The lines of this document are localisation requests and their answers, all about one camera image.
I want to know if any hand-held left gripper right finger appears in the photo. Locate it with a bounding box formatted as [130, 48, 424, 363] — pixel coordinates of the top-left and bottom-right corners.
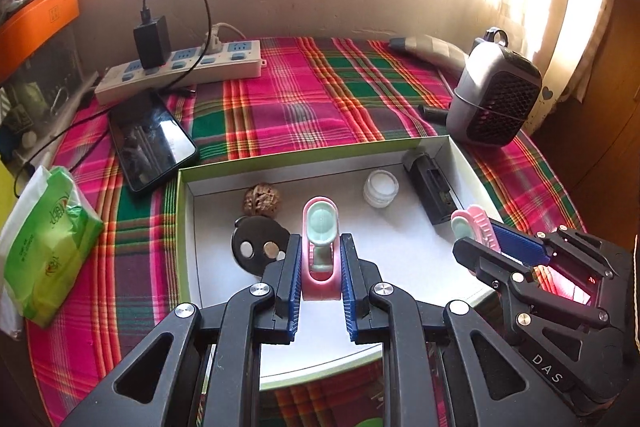
[340, 233, 586, 427]

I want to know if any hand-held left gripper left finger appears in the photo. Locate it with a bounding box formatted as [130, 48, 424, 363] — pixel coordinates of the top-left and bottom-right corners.
[60, 233, 304, 427]

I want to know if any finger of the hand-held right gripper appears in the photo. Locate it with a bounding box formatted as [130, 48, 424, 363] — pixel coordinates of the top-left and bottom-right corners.
[491, 218, 621, 279]
[452, 238, 613, 358]

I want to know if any pink plastic clip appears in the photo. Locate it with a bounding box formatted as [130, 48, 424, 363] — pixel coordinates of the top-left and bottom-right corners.
[301, 197, 343, 301]
[450, 205, 502, 253]

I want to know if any black round disc stand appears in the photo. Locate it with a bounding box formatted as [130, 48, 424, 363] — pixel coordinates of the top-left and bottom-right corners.
[231, 216, 291, 278]

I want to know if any black battery pack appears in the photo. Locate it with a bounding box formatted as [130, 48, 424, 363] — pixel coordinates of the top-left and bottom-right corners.
[403, 150, 458, 226]

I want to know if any green white cardboard box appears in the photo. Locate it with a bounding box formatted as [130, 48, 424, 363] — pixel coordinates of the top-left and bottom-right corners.
[175, 134, 506, 390]

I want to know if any brown walnut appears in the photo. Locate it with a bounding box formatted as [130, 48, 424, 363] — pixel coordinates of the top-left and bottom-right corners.
[243, 184, 282, 219]

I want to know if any white plastic jar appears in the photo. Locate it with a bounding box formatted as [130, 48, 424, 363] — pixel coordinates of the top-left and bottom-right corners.
[363, 170, 400, 208]

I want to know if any grey portable fan heater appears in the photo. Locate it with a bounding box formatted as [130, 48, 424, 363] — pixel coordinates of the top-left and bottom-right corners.
[446, 28, 543, 148]

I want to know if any small black adapter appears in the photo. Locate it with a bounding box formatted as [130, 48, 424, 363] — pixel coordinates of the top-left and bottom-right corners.
[418, 103, 453, 124]

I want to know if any plaid tablecloth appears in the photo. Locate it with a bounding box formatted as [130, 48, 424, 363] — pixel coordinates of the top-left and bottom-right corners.
[25, 36, 591, 427]

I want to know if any black smartphone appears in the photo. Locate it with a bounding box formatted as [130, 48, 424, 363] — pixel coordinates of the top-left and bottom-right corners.
[108, 92, 200, 194]

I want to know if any grey tube device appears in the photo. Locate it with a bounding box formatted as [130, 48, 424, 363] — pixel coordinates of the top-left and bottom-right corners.
[389, 34, 468, 72]

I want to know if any white power strip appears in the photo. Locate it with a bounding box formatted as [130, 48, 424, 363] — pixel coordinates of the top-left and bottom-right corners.
[95, 39, 267, 106]

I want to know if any green tissue pack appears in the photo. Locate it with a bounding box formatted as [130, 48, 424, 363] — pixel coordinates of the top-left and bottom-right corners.
[0, 166, 105, 329]

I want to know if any black charger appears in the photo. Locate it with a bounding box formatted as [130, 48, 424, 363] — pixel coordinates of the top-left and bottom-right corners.
[132, 8, 173, 70]

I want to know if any clear storage container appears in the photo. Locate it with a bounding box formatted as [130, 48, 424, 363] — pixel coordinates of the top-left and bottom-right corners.
[0, 24, 98, 168]

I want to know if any orange box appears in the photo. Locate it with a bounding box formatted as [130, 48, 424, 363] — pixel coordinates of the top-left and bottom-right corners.
[0, 0, 81, 82]

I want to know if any white plug with cable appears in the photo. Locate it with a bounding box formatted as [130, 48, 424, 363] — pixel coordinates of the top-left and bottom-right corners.
[205, 23, 241, 55]

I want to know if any black charger cable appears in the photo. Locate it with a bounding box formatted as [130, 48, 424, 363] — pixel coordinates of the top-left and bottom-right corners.
[142, 0, 210, 98]

